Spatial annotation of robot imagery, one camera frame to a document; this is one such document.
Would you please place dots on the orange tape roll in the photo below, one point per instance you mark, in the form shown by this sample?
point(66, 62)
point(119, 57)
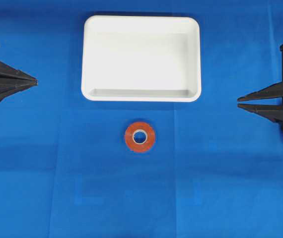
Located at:
point(140, 137)

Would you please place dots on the blue table cloth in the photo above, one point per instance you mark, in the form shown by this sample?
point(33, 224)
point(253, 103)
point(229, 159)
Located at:
point(215, 170)

